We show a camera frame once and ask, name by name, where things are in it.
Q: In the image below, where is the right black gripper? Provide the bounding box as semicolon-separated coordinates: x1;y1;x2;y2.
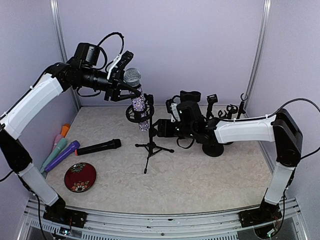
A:
151;118;196;139

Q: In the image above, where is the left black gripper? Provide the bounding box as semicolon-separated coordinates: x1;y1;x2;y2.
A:
78;66;142;101

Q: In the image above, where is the glitter silver-head microphone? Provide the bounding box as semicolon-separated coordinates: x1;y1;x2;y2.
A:
124;67;149;132

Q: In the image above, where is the black tripod stand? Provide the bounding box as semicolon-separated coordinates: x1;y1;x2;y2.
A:
125;93;175;174

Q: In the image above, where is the black microphone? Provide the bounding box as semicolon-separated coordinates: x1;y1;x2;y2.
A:
75;138;122;156

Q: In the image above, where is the black stand of teal microphone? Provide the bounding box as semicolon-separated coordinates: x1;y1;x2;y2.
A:
202;110;224;157

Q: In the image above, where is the orange microphone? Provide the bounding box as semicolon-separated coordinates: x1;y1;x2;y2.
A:
60;123;70;138

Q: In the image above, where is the black stand of purple microphone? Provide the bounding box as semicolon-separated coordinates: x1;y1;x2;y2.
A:
205;94;218;121

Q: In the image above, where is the purple-head microphone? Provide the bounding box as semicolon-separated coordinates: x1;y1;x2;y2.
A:
44;140;80;173

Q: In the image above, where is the pink microphone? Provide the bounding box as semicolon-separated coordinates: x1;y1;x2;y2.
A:
52;134;63;150

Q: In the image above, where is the teal microphone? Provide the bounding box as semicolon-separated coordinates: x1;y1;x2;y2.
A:
39;137;67;173

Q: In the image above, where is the black stand of pink microphone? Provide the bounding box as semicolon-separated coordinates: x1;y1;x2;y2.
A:
224;104;239;120

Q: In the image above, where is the black stand of orange microphone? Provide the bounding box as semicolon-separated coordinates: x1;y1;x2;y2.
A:
236;93;248;119

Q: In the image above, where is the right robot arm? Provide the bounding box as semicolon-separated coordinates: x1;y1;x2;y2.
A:
153;101;303;222

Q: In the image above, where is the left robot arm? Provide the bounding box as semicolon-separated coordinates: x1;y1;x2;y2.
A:
0;42;141;223

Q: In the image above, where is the red floral plate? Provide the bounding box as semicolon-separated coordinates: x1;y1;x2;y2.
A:
64;162;97;193

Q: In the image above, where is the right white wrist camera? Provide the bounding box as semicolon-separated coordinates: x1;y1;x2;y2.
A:
165;99;180;123

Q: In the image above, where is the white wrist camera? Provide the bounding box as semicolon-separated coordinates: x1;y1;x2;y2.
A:
106;50;134;80
165;99;180;123

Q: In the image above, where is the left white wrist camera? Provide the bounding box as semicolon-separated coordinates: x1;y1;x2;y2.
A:
106;50;134;80

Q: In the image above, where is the left aluminium frame post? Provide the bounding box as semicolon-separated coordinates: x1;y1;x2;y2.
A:
49;0;81;111

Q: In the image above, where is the aluminium frame post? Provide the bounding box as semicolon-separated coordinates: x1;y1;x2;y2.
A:
49;0;81;111
244;0;272;110

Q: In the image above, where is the front aluminium rail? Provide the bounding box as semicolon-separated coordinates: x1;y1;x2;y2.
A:
22;197;308;240

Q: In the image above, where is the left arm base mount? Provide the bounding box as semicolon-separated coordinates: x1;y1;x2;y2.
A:
43;208;88;229

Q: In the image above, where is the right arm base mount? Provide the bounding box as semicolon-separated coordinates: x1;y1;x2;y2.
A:
238;208;282;228

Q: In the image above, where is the right aluminium frame post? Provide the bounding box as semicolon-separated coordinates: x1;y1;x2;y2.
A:
244;0;272;110

